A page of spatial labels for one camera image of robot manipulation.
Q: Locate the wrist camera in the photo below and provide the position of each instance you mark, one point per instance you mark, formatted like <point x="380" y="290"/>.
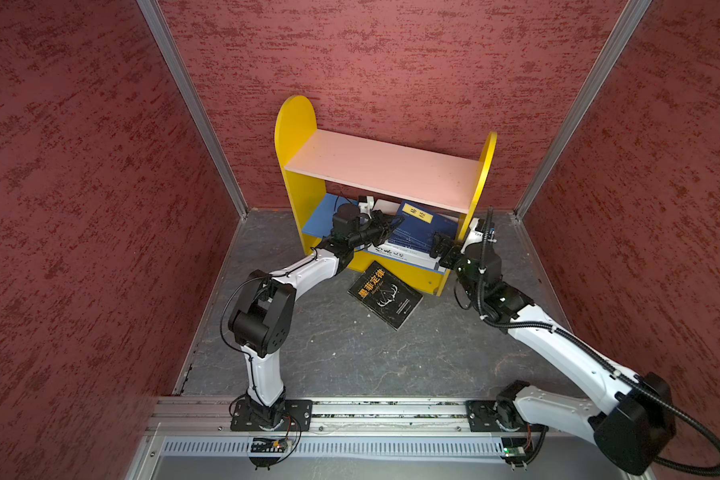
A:
<point x="478" y="228"/>
<point x="350" y="216"/>

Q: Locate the yellow pink blue bookshelf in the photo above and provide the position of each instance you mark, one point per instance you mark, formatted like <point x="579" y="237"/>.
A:
<point x="310" y="157"/>

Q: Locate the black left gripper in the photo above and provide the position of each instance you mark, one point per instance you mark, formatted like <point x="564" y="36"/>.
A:
<point x="381" y="219"/>

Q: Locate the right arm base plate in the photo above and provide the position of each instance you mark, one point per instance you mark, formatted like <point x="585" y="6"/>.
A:
<point x="486" y="415"/>

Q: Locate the corner aluminium profile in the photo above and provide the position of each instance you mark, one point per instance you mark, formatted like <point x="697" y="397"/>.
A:
<point x="616" y="42"/>
<point x="163" y="37"/>

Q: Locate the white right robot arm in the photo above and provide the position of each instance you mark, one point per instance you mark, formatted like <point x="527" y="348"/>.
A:
<point x="620" y="412"/>

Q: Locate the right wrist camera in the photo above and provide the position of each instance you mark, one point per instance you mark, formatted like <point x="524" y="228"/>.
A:
<point x="478" y="228"/>

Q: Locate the left corner aluminium profile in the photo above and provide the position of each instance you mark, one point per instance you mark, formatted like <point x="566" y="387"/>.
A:
<point x="163" y="37"/>

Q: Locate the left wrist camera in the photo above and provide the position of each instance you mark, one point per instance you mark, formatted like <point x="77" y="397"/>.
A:
<point x="350" y="216"/>

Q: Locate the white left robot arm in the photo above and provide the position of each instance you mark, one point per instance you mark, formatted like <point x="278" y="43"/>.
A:
<point x="259" y="314"/>

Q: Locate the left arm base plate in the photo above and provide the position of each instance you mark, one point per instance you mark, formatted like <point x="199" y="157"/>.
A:
<point x="284" y="414"/>

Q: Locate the black book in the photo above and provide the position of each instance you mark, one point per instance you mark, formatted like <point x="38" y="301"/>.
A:
<point x="385" y="295"/>

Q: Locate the blue book yellow label front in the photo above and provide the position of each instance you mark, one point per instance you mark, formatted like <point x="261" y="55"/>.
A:
<point x="419" y="226"/>

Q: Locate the right corner aluminium profile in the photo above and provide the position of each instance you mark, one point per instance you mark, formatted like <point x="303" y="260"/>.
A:
<point x="616" y="42"/>

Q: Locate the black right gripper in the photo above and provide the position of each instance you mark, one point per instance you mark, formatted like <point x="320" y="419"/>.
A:
<point x="453" y="249"/>

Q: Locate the white heritage cultural book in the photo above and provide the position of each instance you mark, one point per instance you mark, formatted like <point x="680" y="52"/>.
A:
<point x="408" y="256"/>

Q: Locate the white book brown pattern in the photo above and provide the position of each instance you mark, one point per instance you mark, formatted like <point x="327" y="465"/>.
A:
<point x="387" y="207"/>

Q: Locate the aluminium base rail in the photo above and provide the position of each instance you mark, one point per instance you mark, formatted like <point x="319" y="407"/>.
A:
<point x="385" y="428"/>

